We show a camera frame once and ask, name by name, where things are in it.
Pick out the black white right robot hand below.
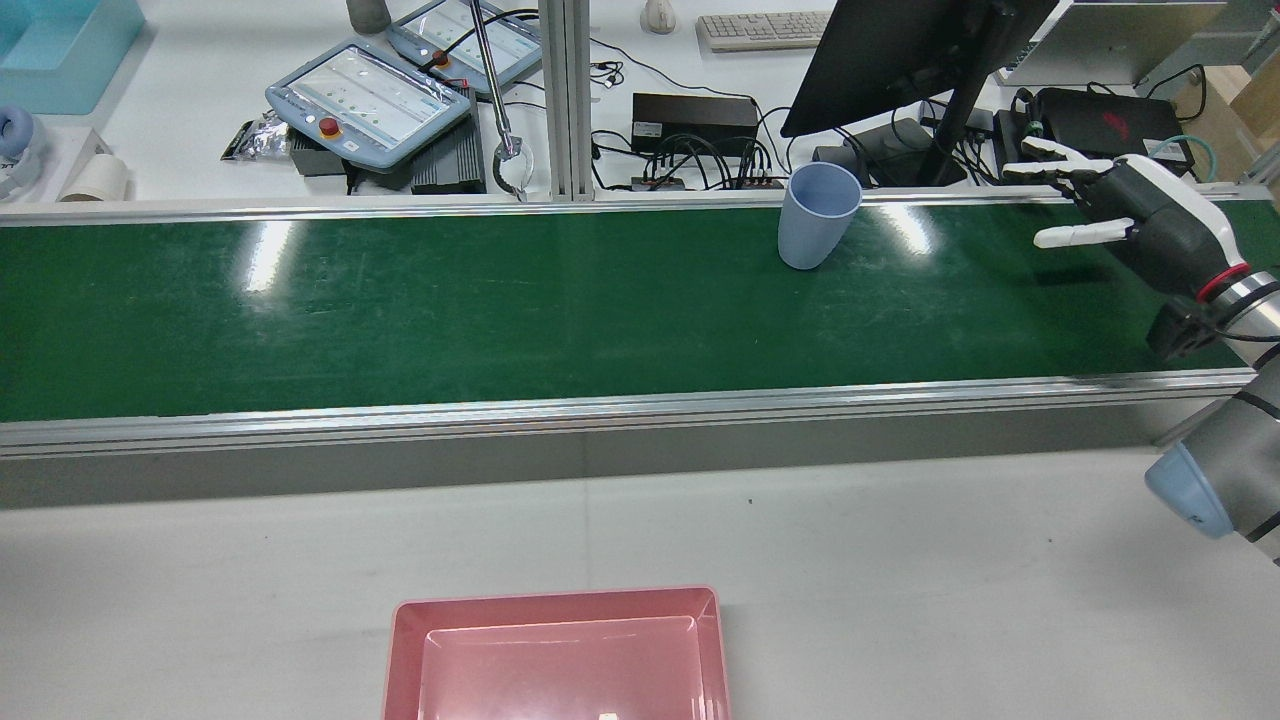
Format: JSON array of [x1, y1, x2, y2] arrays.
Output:
[[1003, 137, 1251, 301]]

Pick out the light blue plastic cup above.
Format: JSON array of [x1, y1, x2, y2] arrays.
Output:
[[777, 162, 864, 272]]

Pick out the cardboard box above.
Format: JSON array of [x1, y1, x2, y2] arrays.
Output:
[[1172, 64, 1280, 183]]

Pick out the black power supply box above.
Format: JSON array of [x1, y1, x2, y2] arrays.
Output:
[[631, 92, 760, 158]]

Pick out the pink plastic box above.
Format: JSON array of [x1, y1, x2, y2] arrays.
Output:
[[381, 586, 732, 720]]

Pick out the black mini computer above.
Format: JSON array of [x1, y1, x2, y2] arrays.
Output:
[[1033, 87, 1195, 171]]

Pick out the silver laptop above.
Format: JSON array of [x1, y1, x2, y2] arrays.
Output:
[[996, 0, 1228, 88]]

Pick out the black monitor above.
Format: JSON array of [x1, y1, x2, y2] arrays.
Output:
[[780, 0, 1061, 188]]

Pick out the white keyboard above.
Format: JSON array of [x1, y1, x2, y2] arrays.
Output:
[[696, 11, 834, 53]]

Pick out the black usb hub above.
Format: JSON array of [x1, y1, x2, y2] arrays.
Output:
[[629, 173, 787, 193]]

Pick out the green conveyor belt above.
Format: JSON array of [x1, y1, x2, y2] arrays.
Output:
[[0, 192, 1280, 461]]

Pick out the metal reacher grabber tool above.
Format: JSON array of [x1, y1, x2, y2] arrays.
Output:
[[468, 0, 538, 203]]

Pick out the black ribbed device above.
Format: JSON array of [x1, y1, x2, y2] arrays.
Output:
[[411, 98, 489, 195]]

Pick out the small blue-grey teach pendant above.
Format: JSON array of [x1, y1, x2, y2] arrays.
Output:
[[386, 0, 544, 97]]

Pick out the large blue-grey teach pendant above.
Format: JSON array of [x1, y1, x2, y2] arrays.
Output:
[[265, 38, 473, 172]]

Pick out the silver foil packet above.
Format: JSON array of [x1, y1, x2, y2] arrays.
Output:
[[221, 111, 293, 162]]

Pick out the white tape roll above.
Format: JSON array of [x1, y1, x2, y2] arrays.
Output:
[[57, 152, 132, 205]]

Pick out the light blue plastic bin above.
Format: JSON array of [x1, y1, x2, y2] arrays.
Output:
[[0, 0, 147, 117]]

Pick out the teal cable coil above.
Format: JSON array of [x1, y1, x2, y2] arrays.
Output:
[[1148, 134, 1218, 185]]

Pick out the aluminium profile post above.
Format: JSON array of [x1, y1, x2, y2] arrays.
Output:
[[539, 0, 595, 202]]

